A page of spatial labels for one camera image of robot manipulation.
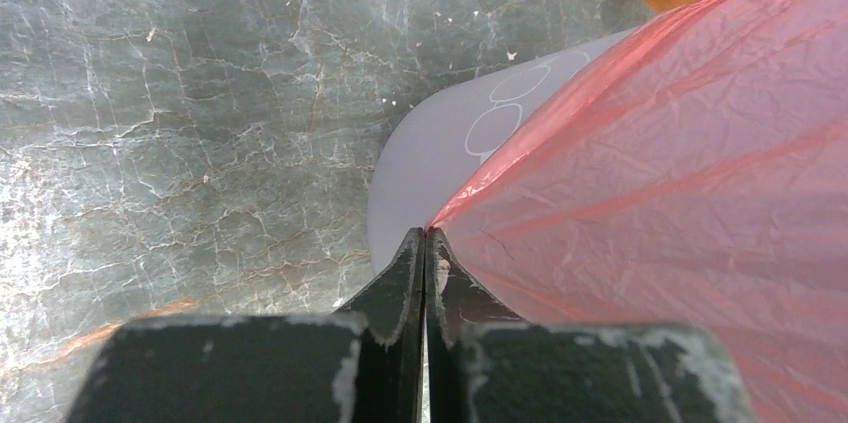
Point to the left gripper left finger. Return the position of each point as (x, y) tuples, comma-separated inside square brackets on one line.
[(360, 363)]

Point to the red translucent trash bag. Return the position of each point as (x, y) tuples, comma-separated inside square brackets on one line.
[(695, 172)]

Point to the grey plastic trash bin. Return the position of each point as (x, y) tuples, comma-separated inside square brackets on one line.
[(444, 139)]

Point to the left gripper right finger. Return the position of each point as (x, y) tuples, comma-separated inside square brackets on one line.
[(488, 364)]

